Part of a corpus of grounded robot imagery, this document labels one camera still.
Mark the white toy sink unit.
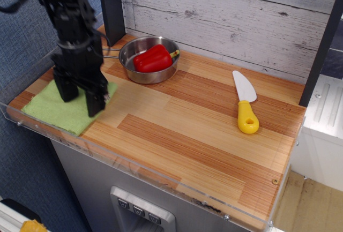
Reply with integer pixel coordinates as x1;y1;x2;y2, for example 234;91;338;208
290;74;342;191

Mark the green cloth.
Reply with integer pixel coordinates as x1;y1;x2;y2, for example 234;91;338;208
21;80;101;136

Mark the right dark grey post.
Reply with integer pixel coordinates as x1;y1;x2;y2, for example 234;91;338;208
299;0;342;107

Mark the grey toy fridge cabinet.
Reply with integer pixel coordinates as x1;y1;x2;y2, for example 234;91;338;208
50;138;258;232

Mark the left dark grey post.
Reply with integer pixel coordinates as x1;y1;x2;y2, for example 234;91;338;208
101;0;126;46

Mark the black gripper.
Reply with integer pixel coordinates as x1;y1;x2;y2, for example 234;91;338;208
51;43;109;117

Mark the clear acrylic table guard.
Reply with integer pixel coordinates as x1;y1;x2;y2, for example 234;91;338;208
0;12;308;230

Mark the small steel pan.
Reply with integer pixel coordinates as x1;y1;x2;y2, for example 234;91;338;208
103;36;180;84

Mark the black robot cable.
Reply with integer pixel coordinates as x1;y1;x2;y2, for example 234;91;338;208
88;28;112;58

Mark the dark grey post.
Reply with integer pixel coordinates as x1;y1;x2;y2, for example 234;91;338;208
101;0;126;46
299;0;342;107

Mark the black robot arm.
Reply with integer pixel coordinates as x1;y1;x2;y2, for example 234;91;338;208
1;0;109;117

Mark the silver dispenser button panel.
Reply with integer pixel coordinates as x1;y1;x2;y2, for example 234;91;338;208
110;186;176;231

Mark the red toy bell pepper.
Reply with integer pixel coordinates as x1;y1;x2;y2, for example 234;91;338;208
133;44;180;73

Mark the yellow handled toy knife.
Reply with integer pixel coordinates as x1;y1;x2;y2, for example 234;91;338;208
232;70;259;134

